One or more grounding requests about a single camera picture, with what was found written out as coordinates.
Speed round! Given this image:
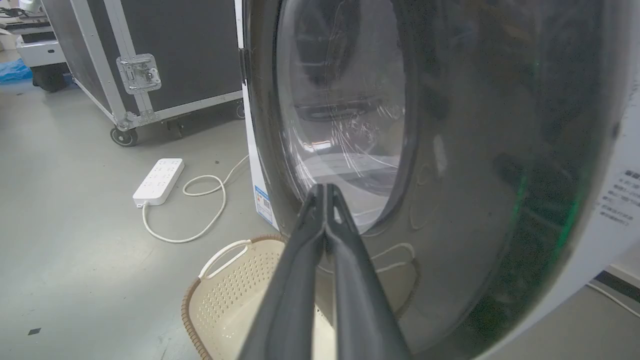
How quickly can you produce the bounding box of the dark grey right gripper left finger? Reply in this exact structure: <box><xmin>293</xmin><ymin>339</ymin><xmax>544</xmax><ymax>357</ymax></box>
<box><xmin>238</xmin><ymin>183</ymin><xmax>328</xmax><ymax>360</ymax></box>

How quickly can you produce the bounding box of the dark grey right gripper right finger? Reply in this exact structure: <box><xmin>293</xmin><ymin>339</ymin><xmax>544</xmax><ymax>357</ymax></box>
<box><xmin>325</xmin><ymin>184</ymin><xmax>413</xmax><ymax>360</ymax></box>

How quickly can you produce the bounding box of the round dark washing machine door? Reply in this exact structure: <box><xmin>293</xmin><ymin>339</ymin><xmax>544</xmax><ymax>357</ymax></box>
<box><xmin>242</xmin><ymin>0</ymin><xmax>640</xmax><ymax>360</ymax></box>

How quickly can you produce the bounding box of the white washing machine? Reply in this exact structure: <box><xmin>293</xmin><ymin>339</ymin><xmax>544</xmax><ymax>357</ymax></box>
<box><xmin>234</xmin><ymin>0</ymin><xmax>640</xmax><ymax>360</ymax></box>

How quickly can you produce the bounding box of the cream perforated laundry basket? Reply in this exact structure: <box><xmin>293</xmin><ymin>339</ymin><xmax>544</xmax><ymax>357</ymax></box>
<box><xmin>181</xmin><ymin>234</ymin><xmax>337</xmax><ymax>360</ymax></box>

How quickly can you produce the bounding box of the black flight case with castors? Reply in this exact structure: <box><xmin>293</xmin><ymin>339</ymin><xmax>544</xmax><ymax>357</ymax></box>
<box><xmin>40</xmin><ymin>0</ymin><xmax>246</xmax><ymax>148</ymax></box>

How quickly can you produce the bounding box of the white box on black stand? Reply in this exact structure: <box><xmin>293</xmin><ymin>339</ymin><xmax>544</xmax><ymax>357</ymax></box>
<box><xmin>0</xmin><ymin>0</ymin><xmax>68</xmax><ymax>93</ymax></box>

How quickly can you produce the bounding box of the blue plastic sheet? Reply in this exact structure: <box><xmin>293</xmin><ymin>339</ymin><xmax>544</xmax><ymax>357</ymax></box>
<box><xmin>0</xmin><ymin>58</ymin><xmax>34</xmax><ymax>84</ymax></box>

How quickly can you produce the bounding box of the white power strip with cable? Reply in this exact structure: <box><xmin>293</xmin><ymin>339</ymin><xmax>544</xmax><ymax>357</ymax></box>
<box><xmin>142</xmin><ymin>154</ymin><xmax>250</xmax><ymax>244</ymax></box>

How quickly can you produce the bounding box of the white floor cable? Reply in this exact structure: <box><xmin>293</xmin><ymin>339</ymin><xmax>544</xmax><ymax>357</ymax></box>
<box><xmin>586</xmin><ymin>281</ymin><xmax>640</xmax><ymax>319</ymax></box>

